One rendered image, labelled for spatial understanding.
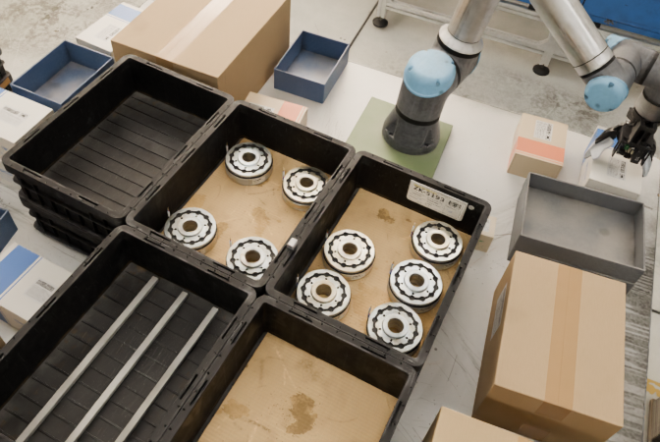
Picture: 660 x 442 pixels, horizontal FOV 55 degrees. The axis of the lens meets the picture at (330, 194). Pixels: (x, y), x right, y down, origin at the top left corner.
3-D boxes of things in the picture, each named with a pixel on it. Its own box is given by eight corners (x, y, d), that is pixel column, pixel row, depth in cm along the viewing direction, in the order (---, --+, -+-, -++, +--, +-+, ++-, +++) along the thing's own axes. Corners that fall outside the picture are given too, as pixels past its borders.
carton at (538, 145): (514, 132, 173) (522, 112, 167) (558, 144, 171) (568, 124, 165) (506, 172, 163) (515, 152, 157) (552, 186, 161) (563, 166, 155)
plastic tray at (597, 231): (513, 248, 141) (520, 235, 137) (522, 185, 154) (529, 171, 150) (635, 283, 137) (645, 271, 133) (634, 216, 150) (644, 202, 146)
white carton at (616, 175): (584, 149, 168) (598, 125, 162) (630, 163, 166) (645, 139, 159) (575, 201, 156) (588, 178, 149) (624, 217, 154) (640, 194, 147)
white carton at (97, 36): (128, 27, 189) (123, 1, 182) (161, 40, 186) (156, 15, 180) (82, 63, 177) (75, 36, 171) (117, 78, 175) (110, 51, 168)
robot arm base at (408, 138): (389, 109, 171) (397, 81, 163) (442, 126, 169) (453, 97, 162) (375, 144, 161) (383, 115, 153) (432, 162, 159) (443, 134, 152)
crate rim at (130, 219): (238, 105, 141) (237, 97, 139) (357, 155, 134) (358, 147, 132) (123, 229, 117) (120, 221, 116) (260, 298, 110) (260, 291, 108)
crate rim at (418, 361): (357, 155, 134) (358, 147, 132) (491, 211, 127) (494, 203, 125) (261, 298, 110) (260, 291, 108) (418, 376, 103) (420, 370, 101)
